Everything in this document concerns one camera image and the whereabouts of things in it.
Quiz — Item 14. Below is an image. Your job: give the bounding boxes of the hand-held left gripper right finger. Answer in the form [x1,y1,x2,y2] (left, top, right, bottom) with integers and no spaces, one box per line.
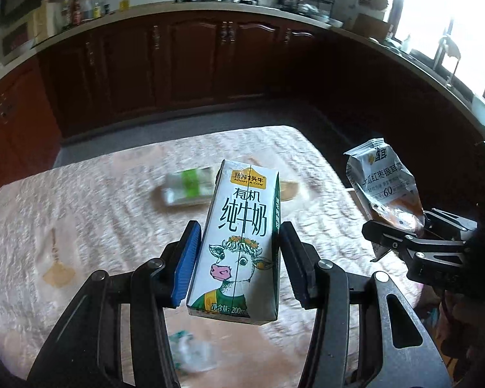
[281,221,453,388]

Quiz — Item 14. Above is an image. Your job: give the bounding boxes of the metal faucet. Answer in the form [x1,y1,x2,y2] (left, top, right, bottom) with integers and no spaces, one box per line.
[433,36,463,69]

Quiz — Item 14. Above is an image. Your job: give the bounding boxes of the cardboard box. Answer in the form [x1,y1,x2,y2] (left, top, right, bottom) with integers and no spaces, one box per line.
[352,13,393,42]

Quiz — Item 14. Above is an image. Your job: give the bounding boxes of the white green milk carton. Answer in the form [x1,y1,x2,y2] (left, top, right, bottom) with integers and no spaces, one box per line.
[186,159,282,327]

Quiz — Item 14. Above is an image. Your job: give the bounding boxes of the row of condiment bottles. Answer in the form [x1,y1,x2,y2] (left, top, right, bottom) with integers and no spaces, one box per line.
[60,0,131,27]

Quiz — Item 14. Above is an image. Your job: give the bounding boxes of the white orange food pouch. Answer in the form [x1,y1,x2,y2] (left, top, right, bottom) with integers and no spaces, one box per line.
[343,138,426,238]

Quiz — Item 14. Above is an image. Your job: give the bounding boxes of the crumpled clear plastic wrapper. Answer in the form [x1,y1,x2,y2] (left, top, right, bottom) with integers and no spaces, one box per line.
[167,329,221,373]

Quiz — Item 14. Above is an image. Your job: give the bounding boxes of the small white green pouch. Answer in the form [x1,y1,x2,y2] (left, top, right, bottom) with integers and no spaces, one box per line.
[162,167,218,208]

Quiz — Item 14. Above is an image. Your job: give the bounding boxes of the brown wooden kitchen cabinets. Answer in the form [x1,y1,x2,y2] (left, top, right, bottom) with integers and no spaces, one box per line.
[0,10,485,211]

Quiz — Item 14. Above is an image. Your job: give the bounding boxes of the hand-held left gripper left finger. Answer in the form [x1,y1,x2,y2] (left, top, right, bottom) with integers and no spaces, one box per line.
[26,220,203,388]

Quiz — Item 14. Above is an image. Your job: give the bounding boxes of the person's right forearm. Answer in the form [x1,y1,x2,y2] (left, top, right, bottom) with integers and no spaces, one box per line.
[440,251,485,388]

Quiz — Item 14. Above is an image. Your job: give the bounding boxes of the bright window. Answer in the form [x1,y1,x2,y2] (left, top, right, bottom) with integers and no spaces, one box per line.
[388,0,485,102]

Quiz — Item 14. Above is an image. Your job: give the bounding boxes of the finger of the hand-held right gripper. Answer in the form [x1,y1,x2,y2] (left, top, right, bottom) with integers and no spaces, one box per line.
[361,220,469,292]
[424,209,480,244]

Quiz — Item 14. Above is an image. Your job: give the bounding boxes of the cream countertop appliance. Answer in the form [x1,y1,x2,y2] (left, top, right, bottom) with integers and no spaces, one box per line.
[31,0,51,49]

